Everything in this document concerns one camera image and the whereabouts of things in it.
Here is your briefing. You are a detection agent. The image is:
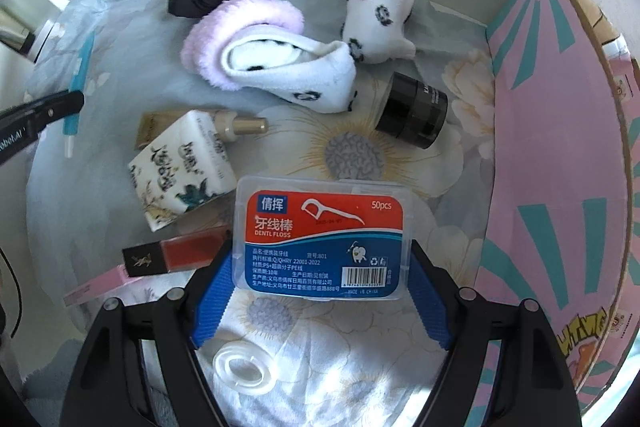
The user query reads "purple fluffy headband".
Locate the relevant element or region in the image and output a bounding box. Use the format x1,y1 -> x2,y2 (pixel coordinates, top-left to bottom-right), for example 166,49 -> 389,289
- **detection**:
181,0 -> 305,94

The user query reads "blue towel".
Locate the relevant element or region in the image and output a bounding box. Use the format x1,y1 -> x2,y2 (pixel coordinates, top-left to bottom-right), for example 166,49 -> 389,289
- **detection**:
20,336 -> 103,427

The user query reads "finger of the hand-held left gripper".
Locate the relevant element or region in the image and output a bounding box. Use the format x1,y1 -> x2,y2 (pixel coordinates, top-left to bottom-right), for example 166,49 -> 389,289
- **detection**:
25,89 -> 85,130

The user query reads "red lip gloss tube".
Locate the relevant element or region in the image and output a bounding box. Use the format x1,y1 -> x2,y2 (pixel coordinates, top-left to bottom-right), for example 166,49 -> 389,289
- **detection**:
122,226 -> 232,279

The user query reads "small pink box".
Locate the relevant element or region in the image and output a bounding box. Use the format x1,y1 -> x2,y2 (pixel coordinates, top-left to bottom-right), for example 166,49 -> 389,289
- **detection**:
62,264 -> 128,307

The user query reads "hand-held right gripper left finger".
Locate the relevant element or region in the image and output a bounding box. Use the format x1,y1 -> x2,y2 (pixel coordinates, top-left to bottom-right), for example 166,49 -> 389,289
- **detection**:
60,237 -> 237,427

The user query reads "clear tape roll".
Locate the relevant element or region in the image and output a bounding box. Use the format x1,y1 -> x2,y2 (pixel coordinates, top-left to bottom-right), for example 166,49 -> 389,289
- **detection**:
212,340 -> 276,394

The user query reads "white floral tissue pack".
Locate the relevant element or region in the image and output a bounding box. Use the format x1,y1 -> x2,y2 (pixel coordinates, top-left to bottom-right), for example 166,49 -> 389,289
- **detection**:
127,111 -> 237,233

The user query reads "black cosmetic jar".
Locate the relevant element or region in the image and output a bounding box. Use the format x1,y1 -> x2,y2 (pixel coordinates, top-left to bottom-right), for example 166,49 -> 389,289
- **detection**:
374,72 -> 449,152

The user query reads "pink and teal cardboard box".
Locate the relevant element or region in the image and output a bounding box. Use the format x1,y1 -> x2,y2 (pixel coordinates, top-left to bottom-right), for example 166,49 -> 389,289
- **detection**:
474,0 -> 640,414

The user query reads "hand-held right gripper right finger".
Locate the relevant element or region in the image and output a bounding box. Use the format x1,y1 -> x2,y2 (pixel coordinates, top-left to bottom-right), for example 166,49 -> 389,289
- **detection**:
409,239 -> 584,427

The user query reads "white spotted sock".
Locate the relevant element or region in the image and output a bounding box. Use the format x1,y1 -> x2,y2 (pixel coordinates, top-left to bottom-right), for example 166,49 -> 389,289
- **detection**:
341,0 -> 417,64
222,24 -> 359,115

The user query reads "blue toothbrush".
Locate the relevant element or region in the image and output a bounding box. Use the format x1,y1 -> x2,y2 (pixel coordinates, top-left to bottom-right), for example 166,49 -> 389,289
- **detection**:
62,29 -> 96,158

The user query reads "black cable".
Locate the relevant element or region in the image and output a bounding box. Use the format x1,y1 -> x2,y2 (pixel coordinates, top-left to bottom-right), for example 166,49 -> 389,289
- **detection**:
0,247 -> 25,344

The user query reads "beige bottle with gold cap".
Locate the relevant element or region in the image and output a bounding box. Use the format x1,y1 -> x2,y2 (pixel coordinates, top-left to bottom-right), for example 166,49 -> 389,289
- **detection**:
137,109 -> 269,152

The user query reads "clear dental floss box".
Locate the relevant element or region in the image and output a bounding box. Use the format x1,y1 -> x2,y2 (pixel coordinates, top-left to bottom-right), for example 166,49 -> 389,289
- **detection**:
234,176 -> 416,304

